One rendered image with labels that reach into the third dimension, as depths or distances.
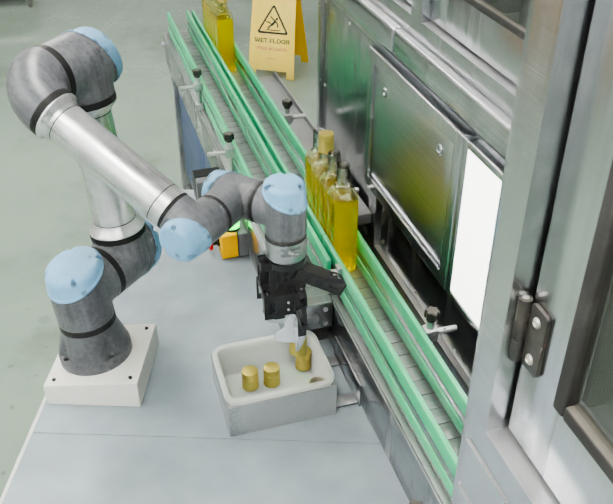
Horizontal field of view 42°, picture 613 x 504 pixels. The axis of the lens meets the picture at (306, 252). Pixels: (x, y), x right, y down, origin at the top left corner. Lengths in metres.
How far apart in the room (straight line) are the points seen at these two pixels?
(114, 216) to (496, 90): 0.78
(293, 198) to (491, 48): 0.42
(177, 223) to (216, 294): 0.68
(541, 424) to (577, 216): 0.18
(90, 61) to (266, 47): 3.63
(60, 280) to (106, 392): 0.25
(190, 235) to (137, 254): 0.41
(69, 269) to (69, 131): 0.33
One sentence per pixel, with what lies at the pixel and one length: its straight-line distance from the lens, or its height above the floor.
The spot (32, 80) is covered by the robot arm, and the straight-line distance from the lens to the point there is 1.45.
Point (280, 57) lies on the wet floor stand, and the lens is 5.09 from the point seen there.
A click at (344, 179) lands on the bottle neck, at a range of 1.70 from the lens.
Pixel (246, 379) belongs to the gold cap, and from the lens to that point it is 1.66.
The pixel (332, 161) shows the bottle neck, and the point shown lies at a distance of 1.74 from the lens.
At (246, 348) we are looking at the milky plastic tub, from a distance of 1.70.
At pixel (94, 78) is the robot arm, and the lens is 1.54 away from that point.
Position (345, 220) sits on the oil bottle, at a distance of 1.74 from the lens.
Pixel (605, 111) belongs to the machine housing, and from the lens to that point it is 0.53.
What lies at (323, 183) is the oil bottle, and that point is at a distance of 1.77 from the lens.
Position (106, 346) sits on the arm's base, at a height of 0.86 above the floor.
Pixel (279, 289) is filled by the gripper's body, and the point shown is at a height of 1.06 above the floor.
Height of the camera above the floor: 1.95
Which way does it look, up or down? 34 degrees down
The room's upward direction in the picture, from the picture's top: straight up
